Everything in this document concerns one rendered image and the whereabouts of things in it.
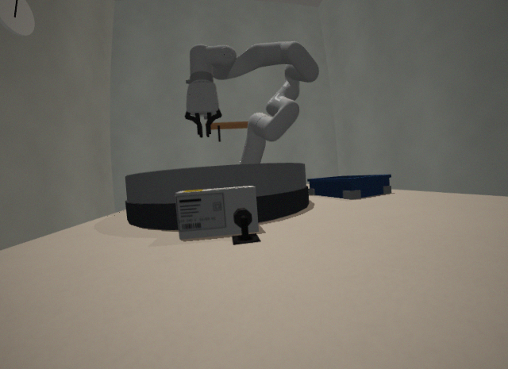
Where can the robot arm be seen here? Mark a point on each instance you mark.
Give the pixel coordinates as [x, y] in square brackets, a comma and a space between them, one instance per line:
[282, 105]

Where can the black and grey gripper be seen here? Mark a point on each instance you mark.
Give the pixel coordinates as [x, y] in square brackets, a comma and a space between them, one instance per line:
[201, 99]

